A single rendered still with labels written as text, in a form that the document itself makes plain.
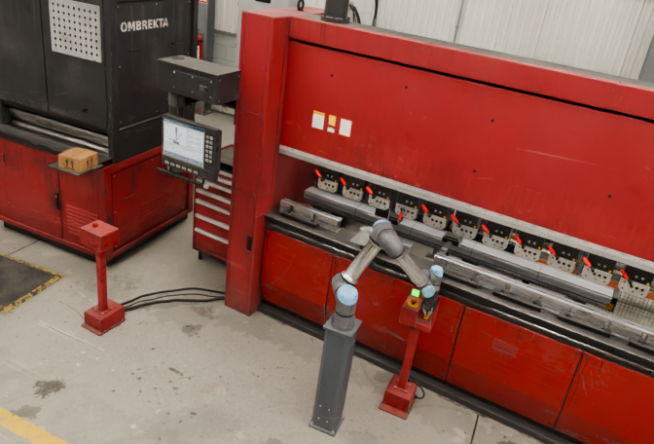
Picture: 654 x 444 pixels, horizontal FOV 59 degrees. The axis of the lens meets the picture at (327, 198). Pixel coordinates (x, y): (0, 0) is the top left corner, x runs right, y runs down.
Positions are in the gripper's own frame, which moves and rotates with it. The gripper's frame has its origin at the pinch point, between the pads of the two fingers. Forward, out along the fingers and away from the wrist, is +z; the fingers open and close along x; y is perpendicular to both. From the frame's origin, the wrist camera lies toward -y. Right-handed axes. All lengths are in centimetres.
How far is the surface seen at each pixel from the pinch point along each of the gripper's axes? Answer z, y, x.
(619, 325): -19, 28, -107
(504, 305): -11.9, 20.3, -42.3
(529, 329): -1, 19, -60
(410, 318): 1.8, -6.3, 8.4
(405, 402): 64, -14, -1
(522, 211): -69, 37, -36
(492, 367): 35, 16, -47
